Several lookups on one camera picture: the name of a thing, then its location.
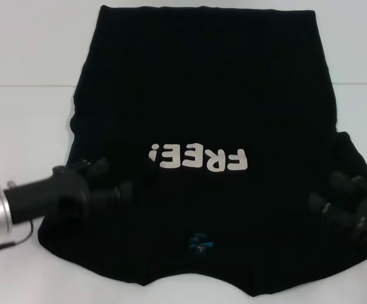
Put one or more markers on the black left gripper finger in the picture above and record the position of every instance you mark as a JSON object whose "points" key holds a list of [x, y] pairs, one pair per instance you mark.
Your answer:
{"points": [[96, 169], [112, 196]]}

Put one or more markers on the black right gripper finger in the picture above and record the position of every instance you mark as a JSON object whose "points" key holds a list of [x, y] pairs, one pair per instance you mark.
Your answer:
{"points": [[348, 185], [335, 213]]}

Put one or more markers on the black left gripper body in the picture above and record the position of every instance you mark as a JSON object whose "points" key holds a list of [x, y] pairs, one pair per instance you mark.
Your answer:
{"points": [[50, 198]]}

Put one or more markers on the black shirt with FREE print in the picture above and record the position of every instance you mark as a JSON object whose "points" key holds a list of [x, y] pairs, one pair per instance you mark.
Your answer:
{"points": [[202, 95]]}

